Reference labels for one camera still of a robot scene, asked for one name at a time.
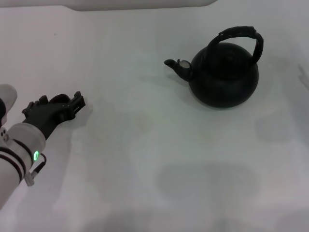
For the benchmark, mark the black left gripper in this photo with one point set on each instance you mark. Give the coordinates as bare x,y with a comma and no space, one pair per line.
46,116

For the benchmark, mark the small dark teacup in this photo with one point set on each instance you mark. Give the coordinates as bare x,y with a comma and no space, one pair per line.
60,97

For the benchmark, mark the black round teapot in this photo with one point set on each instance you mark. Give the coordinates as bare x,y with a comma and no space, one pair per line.
224,84

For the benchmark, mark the left wrist camera housing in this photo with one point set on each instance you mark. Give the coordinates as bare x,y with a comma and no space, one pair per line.
8,96

